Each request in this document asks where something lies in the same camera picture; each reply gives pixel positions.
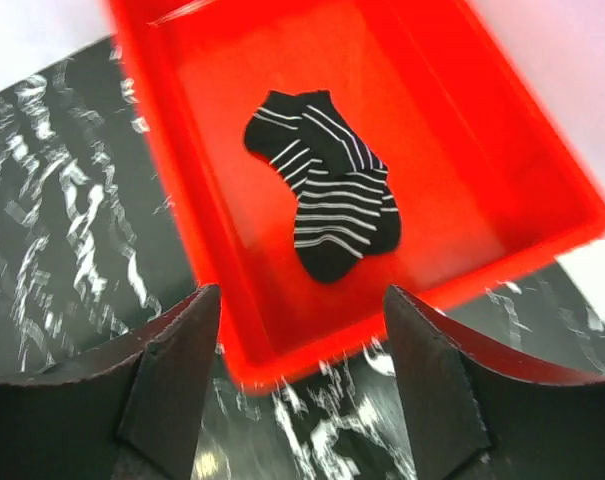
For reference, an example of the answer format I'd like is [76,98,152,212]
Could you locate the black striped sock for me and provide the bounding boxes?
[294,90,401,259]
[244,90,386,284]

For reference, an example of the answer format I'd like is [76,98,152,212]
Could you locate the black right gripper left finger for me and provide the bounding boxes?
[0,285,221,479]

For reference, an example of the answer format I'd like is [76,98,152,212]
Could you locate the red plastic bin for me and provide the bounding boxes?
[108,1,605,391]

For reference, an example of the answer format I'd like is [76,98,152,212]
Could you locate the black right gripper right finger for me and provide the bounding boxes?
[384,286,605,479]

